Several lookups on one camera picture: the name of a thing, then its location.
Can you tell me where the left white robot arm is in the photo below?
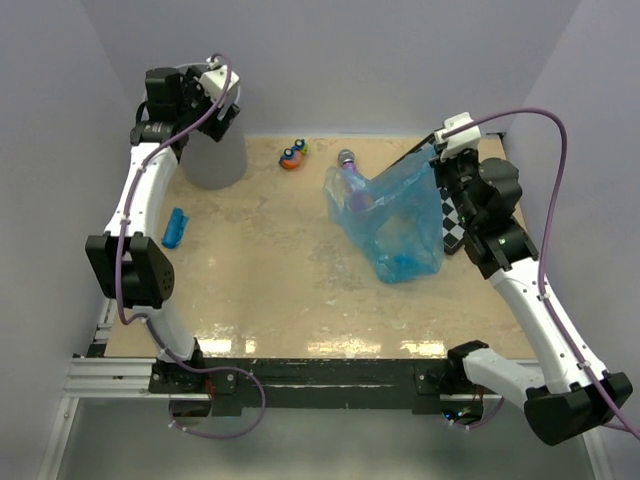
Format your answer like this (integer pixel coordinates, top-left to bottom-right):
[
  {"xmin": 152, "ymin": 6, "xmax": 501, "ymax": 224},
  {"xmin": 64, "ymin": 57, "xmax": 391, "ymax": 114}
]
[{"xmin": 85, "ymin": 59, "xmax": 239, "ymax": 393}]

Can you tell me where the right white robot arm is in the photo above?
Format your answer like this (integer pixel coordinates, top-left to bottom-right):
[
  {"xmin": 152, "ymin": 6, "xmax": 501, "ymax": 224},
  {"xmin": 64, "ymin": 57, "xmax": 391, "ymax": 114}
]
[{"xmin": 430, "ymin": 148, "xmax": 633, "ymax": 446}]

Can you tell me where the colourful toy car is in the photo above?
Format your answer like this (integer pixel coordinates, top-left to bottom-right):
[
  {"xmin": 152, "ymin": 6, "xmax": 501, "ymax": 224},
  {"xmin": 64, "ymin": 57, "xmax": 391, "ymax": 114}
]
[{"xmin": 279, "ymin": 139, "xmax": 308, "ymax": 170}]

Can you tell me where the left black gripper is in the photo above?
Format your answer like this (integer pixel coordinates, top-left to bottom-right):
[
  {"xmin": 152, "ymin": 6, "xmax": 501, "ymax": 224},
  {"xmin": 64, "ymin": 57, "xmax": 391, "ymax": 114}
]
[{"xmin": 177, "ymin": 67, "xmax": 240, "ymax": 142}]

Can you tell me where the left aluminium rail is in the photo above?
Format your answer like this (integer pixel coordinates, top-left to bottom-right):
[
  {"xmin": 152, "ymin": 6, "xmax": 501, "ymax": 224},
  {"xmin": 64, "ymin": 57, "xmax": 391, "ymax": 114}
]
[{"xmin": 84, "ymin": 130, "xmax": 164, "ymax": 359}]

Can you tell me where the grey plastic trash bin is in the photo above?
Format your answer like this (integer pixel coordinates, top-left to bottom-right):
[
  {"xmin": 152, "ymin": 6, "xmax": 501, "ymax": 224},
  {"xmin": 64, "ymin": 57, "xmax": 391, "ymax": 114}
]
[{"xmin": 181, "ymin": 63, "xmax": 248, "ymax": 190}]

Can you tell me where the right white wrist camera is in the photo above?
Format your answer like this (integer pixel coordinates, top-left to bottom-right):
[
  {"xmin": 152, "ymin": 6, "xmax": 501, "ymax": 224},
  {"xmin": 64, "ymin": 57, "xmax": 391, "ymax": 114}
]
[{"xmin": 433, "ymin": 112, "xmax": 481, "ymax": 162}]

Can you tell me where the blue plastic trash bag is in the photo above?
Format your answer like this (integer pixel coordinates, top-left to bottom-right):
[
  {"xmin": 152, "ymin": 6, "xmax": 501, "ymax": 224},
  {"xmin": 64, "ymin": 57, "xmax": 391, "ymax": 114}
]
[{"xmin": 323, "ymin": 147, "xmax": 444, "ymax": 284}]

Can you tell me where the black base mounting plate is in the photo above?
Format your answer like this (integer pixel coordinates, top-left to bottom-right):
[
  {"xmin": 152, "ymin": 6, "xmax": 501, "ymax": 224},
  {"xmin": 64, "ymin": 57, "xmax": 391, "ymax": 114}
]
[{"xmin": 149, "ymin": 358, "xmax": 477, "ymax": 416}]

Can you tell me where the black and silver chessboard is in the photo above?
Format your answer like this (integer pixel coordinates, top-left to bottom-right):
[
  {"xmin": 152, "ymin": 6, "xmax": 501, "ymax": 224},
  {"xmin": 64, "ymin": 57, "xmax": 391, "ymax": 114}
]
[{"xmin": 389, "ymin": 131, "xmax": 476, "ymax": 257}]

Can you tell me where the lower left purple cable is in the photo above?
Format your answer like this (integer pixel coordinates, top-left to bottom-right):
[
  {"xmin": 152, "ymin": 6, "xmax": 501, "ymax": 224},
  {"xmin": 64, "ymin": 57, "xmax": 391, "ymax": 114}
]
[{"xmin": 142, "ymin": 319, "xmax": 266, "ymax": 441}]

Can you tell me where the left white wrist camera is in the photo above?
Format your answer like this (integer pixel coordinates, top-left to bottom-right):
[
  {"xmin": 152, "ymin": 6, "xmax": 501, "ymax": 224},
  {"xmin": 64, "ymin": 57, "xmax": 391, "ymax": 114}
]
[{"xmin": 198, "ymin": 56, "xmax": 241, "ymax": 108}]

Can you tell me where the purple glitter toy microphone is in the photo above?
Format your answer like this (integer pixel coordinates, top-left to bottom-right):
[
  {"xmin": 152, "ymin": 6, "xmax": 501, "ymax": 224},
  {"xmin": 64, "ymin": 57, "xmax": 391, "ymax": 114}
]
[{"xmin": 337, "ymin": 149, "xmax": 370, "ymax": 212}]

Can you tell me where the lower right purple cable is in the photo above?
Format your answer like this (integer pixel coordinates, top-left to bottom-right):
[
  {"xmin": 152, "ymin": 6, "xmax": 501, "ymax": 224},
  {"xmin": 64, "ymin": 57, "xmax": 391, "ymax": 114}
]
[{"xmin": 448, "ymin": 394, "xmax": 506, "ymax": 432}]

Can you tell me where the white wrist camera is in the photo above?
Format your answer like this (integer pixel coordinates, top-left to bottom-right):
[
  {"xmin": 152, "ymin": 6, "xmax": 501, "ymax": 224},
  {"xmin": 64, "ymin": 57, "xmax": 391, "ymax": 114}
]
[
  {"xmin": 198, "ymin": 56, "xmax": 241, "ymax": 108},
  {"xmin": 433, "ymin": 112, "xmax": 481, "ymax": 162}
]

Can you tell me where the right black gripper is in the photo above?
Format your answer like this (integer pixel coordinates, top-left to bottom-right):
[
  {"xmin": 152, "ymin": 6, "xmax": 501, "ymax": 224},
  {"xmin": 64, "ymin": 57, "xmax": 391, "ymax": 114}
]
[{"xmin": 429, "ymin": 143, "xmax": 481, "ymax": 229}]

